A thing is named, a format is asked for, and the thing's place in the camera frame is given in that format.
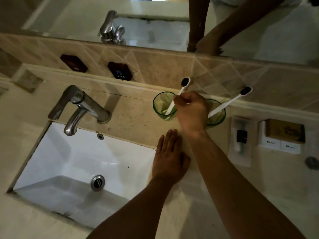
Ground wall mirror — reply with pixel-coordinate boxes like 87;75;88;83
22;0;319;66

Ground person's right hand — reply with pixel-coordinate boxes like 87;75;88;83
173;91;210;134

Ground white sink basin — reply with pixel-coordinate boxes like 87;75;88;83
12;121;157;229

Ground clear packet with round sticker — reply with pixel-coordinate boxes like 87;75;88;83
305;130;319;172

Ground clear packet with black label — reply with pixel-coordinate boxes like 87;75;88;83
228;116;252;168

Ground black wall switch blue mark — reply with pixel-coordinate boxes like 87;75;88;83
107;62;132;81

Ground chrome faucet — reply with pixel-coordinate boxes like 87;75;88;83
48;85;112;136

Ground person's right forearm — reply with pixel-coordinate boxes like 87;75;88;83
189;130;306;239

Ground person's left hand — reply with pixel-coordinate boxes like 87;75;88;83
152;129;191;185

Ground black wall switch red mark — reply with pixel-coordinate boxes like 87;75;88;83
60;54;88;73

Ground brown soap box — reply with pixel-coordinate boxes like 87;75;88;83
265;119;306;144

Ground person's left forearm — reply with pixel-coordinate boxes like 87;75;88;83
86;176;172;239

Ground white toothbrush black bristles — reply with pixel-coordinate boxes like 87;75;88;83
208;86;253;119
165;77;191;115

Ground white hotel box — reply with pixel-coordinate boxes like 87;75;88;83
258;120;282;150
280;139;302;155

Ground green glass cup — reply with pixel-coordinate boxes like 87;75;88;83
205;99;227;128
152;91;178;121

